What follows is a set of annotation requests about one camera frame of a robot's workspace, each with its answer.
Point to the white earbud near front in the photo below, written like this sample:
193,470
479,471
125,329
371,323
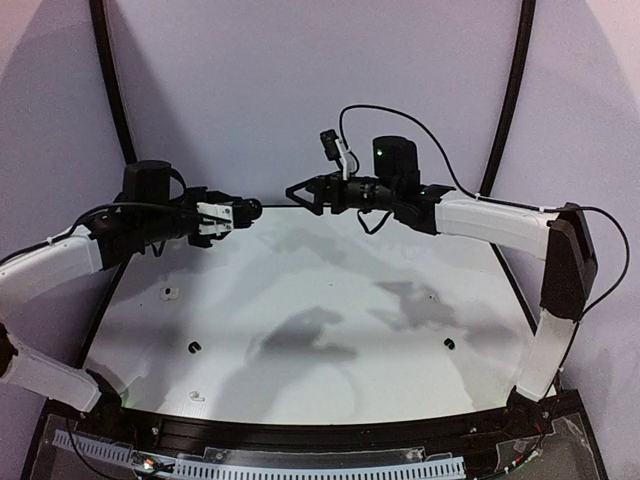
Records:
196,396

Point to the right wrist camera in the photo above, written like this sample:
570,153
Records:
336,151

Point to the small green circuit board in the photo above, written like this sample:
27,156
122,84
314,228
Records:
145,463

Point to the black right frame post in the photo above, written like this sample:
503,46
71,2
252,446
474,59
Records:
511,96

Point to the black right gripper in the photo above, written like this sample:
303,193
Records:
329,191

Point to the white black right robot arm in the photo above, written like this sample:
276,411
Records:
559,238

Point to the black left frame post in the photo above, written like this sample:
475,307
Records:
98,14

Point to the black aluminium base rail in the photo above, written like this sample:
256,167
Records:
474,435

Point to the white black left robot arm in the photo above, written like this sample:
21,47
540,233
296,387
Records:
143,216

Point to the white slotted cable duct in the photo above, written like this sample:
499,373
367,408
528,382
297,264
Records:
217,463

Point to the black frame post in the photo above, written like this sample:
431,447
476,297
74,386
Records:
98,14
511,96

